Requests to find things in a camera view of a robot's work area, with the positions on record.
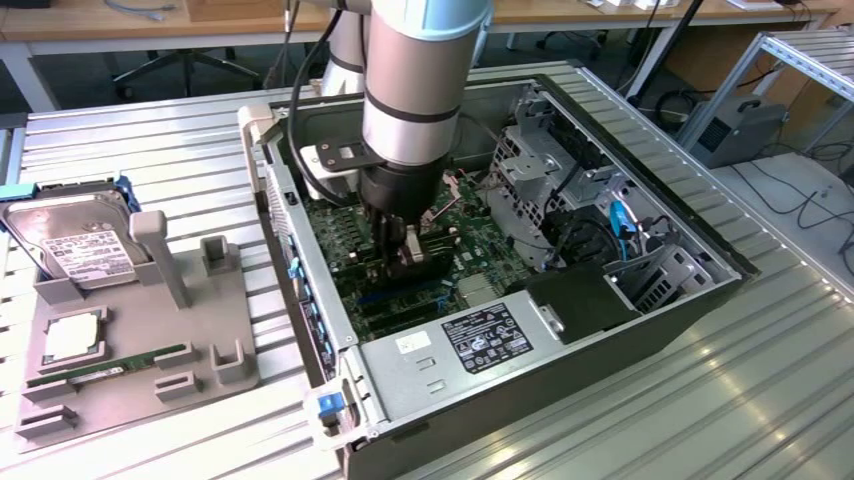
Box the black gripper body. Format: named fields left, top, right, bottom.
left=358, top=156, right=449, bottom=220

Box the black graphics card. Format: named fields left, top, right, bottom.
left=330, top=247, right=453, bottom=302

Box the open metal socket cover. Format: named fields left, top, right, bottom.
left=425, top=172, right=461, bottom=221

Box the green motherboard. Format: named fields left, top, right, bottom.
left=302, top=167, right=534, bottom=346

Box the silver chipset heatsink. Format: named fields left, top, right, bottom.
left=454, top=276, right=498, bottom=306

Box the black expansion slot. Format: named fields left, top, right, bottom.
left=365, top=304, right=441, bottom=334

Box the perforated metal disk bay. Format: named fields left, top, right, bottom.
left=482, top=122, right=625, bottom=274

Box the silver power supply unit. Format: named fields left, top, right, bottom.
left=342, top=290, right=568, bottom=426

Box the black plastic shroud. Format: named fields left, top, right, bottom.
left=502, top=262, right=645, bottom=346

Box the open black PC case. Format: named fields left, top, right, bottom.
left=237, top=72, right=761, bottom=480

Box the grey parts rack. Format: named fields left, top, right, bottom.
left=11, top=209, right=261, bottom=454

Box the black office chair base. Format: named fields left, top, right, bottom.
left=109, top=47, right=261, bottom=99

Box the brown cardboard box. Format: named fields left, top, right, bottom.
left=183, top=0, right=281, bottom=22

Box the silver hard disk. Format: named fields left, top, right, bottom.
left=0, top=192, right=151, bottom=291

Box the black slanted pole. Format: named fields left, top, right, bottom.
left=625, top=0, right=705, bottom=101

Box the loose green RAM stick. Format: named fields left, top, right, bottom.
left=23, top=344, right=187, bottom=389

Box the silver CPU chip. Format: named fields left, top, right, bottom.
left=39, top=315, right=102, bottom=365

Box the blue disk carrier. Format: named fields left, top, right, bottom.
left=0, top=169, right=142, bottom=236

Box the wooden desk with box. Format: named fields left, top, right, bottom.
left=0, top=0, right=334, bottom=114

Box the long wooden desk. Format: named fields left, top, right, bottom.
left=489, top=0, right=841, bottom=101

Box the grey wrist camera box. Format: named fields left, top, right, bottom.
left=297, top=142, right=388, bottom=201

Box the black camera cable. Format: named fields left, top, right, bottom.
left=285, top=9, right=354, bottom=206

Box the hanging robot cable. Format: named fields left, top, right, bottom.
left=264, top=0, right=298, bottom=90

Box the blue disk wire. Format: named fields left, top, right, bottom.
left=606, top=198, right=634, bottom=261

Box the grey box with handle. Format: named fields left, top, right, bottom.
left=685, top=97, right=788, bottom=169

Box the light blue cable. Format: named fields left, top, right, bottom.
left=105, top=0, right=178, bottom=22

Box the aluminium slat frame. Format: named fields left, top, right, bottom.
left=676, top=27, right=854, bottom=156

